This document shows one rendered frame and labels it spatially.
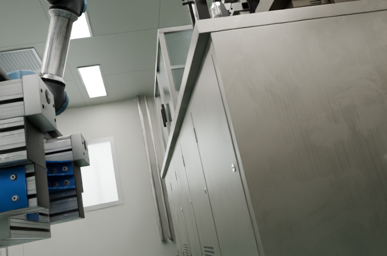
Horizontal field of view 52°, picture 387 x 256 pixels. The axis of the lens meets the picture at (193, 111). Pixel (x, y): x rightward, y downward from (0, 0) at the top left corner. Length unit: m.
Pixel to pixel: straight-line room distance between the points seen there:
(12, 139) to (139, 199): 5.92
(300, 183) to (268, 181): 0.08
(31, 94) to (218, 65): 0.44
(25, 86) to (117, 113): 6.18
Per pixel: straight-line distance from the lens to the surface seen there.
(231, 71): 0.99
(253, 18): 1.07
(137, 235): 6.70
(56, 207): 1.33
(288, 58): 1.05
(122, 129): 6.96
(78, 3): 1.70
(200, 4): 1.78
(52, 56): 1.62
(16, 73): 1.49
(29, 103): 0.88
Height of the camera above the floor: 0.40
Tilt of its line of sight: 16 degrees up
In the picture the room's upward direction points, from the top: 12 degrees counter-clockwise
